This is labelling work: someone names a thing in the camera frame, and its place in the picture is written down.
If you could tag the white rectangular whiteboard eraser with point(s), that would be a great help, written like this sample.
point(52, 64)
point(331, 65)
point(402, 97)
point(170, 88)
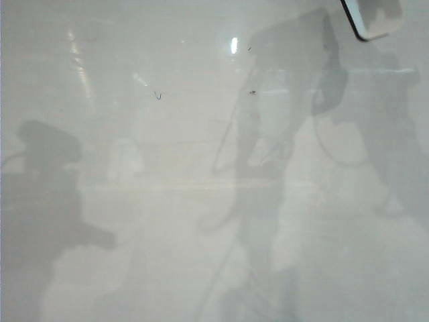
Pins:
point(365, 23)

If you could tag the glossy white whiteboard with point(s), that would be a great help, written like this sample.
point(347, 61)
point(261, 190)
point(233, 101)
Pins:
point(167, 218)

